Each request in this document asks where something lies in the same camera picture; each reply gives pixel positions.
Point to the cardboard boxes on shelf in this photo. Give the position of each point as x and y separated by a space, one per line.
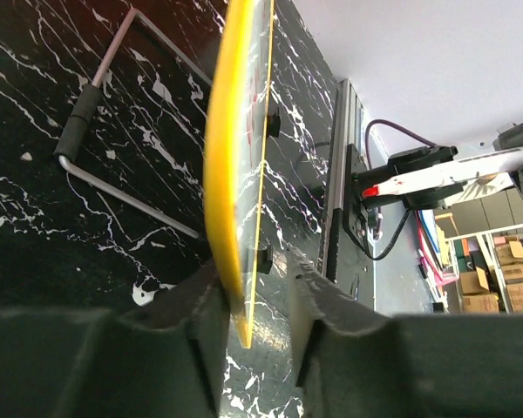
491 274

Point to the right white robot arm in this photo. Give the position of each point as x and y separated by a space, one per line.
421 178

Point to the aluminium front rail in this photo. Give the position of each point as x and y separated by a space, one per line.
346 131

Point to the yellow framed whiteboard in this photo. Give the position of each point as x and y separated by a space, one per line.
235 155

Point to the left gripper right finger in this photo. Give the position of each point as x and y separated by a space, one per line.
342 351

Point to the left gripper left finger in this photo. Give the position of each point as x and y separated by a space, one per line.
165 359

